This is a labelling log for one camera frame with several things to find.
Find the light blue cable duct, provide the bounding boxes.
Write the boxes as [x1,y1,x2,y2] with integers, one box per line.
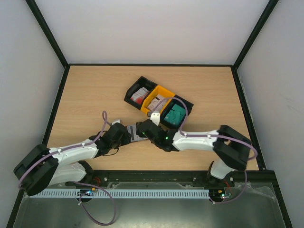
[31,189,209,199]

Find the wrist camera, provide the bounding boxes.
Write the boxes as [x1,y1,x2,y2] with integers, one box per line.
[148,111,161,126]
[111,119,121,125]

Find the black plastic bin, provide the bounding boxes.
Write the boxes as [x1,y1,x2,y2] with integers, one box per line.
[160,99,186,129]
[124,76,157,110]

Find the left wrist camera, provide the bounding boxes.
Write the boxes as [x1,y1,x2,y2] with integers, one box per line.
[111,119,121,125]

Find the red white card stack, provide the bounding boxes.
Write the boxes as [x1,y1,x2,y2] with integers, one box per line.
[131,87,149,104]

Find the green card stack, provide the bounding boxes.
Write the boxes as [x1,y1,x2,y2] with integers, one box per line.
[164,104,186,126]

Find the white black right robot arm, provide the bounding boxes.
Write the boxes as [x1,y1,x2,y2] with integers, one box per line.
[136,119,251,186]

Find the black plastic bin right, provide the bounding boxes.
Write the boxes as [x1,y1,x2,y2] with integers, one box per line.
[160,99,186,129]

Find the black plastic bin left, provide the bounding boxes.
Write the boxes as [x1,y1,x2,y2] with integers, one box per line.
[124,76,157,110]

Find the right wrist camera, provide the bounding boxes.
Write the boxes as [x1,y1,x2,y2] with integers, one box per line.
[148,111,161,126]

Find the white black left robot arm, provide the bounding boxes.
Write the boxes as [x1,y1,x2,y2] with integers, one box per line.
[13,123,131,196]

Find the black metal frame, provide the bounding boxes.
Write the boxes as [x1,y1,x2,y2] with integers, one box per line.
[6,0,293,228]

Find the yellow plastic bin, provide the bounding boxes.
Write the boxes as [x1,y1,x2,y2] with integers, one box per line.
[140,85,176,118]

